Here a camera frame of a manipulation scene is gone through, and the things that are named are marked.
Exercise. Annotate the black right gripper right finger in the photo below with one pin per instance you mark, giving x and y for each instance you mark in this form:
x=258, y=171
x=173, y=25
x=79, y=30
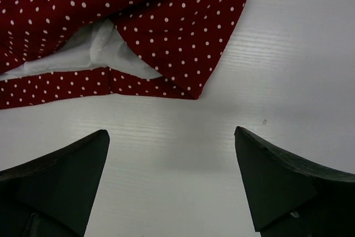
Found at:
x=289, y=195

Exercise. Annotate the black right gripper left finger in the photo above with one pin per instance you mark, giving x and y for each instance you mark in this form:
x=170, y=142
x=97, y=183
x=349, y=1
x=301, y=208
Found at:
x=53, y=195

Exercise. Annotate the red polka dot skirt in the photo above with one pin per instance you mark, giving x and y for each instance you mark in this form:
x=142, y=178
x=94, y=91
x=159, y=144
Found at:
x=61, y=49

